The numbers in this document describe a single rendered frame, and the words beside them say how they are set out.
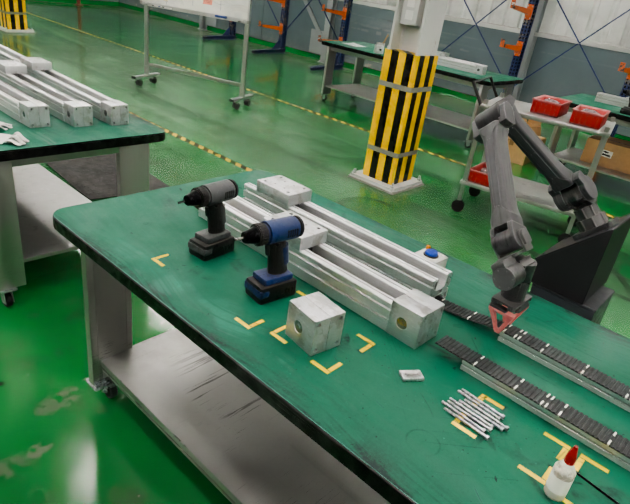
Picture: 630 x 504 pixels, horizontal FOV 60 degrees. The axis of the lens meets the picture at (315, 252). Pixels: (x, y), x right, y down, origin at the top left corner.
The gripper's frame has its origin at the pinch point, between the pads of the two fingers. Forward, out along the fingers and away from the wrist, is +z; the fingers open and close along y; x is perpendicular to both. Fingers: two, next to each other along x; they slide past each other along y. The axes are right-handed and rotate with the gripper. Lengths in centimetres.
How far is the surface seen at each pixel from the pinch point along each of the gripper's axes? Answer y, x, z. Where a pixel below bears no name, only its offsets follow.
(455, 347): 19.3, -2.5, -0.3
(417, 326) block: 24.0, -11.1, -3.2
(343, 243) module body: 5, -52, -3
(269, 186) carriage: 6, -86, -9
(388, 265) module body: 4.8, -34.4, -3.0
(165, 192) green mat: 22, -122, 3
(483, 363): 19.2, 4.9, -0.3
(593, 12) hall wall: -748, -259, -79
